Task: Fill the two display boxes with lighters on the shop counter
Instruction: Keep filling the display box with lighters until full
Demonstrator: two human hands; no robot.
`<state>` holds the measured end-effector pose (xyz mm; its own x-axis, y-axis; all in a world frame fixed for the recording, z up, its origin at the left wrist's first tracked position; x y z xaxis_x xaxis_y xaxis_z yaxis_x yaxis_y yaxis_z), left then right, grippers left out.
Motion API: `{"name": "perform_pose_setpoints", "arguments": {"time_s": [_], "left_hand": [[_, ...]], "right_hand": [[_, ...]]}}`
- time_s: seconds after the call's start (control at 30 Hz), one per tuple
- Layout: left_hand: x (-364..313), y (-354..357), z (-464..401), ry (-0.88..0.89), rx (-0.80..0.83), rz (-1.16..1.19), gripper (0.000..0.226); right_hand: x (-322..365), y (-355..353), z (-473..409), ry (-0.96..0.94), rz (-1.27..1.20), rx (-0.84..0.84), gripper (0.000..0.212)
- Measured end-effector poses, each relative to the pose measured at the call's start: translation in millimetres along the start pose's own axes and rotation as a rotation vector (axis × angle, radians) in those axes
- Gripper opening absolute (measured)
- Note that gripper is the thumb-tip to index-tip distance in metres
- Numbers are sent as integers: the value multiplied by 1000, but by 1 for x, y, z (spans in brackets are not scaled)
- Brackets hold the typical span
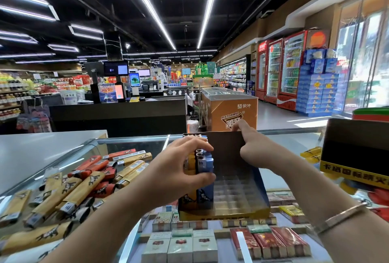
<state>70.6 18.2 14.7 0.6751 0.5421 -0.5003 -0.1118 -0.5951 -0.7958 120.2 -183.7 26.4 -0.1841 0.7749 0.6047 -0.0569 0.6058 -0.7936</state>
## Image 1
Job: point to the person's right hand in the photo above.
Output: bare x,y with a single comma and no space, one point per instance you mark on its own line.
261,147

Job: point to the person's left hand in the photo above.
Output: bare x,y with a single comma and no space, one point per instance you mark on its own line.
167,174

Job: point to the row of yellow lighters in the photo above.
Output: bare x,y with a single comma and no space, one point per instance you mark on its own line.
190,161

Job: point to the row of blue lighters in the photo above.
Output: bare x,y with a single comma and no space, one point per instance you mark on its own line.
205,161

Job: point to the pile of blue yellow lighters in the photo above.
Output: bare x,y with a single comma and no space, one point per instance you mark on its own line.
311,153

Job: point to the blue yellow lighter display box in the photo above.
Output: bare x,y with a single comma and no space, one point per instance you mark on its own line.
237,193

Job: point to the black yellow display box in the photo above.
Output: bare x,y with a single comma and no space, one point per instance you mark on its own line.
355,147

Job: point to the pile of yellow red lighters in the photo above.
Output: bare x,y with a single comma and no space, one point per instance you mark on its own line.
61,193

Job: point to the person's right forearm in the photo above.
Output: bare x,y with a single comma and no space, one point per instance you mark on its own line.
334,211

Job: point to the glass display case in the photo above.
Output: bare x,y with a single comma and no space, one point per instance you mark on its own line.
292,132

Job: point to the stack of blue cartons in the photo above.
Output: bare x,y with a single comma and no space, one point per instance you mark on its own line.
317,83

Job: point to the brown cardboard carton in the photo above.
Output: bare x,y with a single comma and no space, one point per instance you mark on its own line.
228,111

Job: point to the row of cigarette packs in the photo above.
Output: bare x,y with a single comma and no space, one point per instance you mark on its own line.
194,241

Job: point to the black checkout counter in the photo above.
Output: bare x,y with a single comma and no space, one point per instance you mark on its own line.
118,117

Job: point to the red drink fridge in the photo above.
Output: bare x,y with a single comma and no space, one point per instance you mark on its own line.
275,72
262,71
292,72

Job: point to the open refrigerated chiller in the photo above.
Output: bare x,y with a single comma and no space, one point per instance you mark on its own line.
234,75

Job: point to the small checkout screen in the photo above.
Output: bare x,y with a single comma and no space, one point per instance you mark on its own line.
134,79

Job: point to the blue poster screen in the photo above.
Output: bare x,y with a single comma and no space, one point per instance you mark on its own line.
107,93

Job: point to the red green container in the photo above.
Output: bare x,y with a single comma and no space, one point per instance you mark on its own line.
372,114

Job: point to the black checkout monitor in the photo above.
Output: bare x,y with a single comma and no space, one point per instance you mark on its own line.
115,68

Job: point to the orange round sign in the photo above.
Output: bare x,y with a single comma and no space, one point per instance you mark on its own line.
318,39

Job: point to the glass entrance doors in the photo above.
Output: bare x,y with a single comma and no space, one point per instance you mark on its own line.
364,59

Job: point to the hanging plastic bags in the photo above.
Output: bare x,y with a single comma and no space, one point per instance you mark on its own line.
34,120

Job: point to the long ceiling light strip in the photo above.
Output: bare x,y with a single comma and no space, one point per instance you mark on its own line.
149,7
210,7

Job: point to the grocery rack with bottles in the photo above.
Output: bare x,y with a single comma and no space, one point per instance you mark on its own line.
12,95

